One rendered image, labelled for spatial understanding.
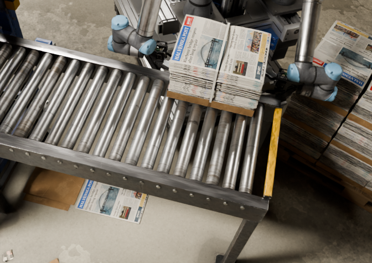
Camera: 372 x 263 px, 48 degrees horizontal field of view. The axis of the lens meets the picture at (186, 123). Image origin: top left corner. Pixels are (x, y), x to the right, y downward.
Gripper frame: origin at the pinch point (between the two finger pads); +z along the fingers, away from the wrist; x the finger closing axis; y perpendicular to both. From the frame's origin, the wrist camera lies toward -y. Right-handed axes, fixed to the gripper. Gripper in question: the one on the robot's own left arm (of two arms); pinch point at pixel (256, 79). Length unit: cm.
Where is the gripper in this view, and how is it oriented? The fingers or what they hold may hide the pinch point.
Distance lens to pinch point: 194.7
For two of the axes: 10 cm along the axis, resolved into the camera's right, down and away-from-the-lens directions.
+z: -9.7, -2.3, 0.6
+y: 0.9, -5.7, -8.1
